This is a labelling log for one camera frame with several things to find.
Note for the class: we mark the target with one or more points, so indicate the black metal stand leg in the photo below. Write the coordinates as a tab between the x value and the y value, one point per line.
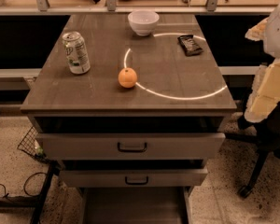
36	202

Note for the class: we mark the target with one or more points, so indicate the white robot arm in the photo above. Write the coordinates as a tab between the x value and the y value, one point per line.
268	31

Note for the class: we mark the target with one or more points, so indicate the orange fruit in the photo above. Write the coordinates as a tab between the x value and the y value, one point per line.
127	78

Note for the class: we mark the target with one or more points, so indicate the green white soda can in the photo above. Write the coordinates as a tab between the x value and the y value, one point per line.
76	53

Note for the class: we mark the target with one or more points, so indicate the grey drawer cabinet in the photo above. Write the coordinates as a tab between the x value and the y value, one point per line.
135	132

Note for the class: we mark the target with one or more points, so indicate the black office chair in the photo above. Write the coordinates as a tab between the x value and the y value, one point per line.
267	141

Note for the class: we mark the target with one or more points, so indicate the white ceramic bowl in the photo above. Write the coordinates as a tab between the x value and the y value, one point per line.
143	22

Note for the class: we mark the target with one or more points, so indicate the bottom grey drawer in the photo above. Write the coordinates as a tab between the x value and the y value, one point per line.
156	205

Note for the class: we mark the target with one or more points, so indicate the black wire basket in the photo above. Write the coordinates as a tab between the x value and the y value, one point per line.
30	146

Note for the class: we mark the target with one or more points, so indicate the top grey drawer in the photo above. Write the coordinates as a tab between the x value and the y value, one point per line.
130	146

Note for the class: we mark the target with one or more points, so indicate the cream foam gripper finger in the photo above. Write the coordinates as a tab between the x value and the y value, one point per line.
265	93

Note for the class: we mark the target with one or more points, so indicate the middle grey drawer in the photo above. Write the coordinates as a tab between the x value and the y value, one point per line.
134	178

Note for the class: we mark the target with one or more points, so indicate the grey drawer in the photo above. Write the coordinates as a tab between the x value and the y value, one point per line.
130	146
156	205
134	178

